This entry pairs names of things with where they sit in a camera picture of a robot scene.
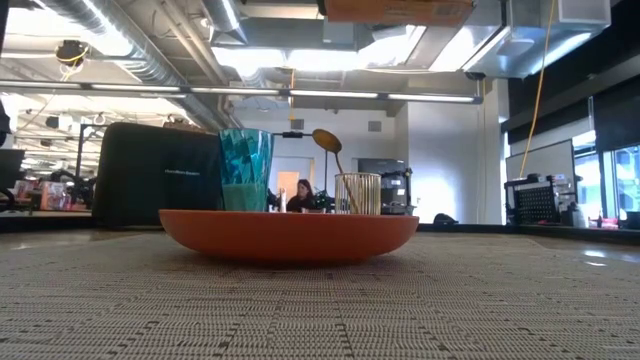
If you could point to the black aluminium table frame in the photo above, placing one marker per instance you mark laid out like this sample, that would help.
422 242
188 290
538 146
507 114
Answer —
500 230

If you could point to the seated person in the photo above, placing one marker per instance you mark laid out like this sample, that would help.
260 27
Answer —
301 202

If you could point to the blue glass tumbler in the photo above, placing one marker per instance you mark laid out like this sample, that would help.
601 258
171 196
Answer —
245 165

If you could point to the grey woven placemat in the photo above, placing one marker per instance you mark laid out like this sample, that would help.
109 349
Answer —
320 310

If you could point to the orange plate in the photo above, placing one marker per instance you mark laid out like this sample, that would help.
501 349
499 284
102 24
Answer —
290 235

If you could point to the clear ribbed glass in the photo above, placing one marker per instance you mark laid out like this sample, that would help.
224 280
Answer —
367 195

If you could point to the black pegboard cart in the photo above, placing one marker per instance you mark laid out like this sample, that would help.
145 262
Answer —
537 202

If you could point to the silver ventilation duct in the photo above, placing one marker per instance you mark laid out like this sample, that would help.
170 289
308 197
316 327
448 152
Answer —
150 55

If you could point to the black dome object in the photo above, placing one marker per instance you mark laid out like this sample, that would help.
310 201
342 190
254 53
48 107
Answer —
445 219

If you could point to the black machine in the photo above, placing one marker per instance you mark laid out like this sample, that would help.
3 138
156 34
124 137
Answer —
395 192

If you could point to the long ceiling light bar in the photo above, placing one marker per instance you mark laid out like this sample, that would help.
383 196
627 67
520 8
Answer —
240 91

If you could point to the dark computer monitor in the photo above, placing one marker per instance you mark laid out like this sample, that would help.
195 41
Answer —
11 170

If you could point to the gold spoon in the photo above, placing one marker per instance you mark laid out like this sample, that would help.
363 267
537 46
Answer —
326 140

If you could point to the white partition panel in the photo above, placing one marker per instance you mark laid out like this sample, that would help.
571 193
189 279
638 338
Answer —
545 160

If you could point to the black toaster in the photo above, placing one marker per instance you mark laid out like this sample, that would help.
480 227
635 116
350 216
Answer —
150 190

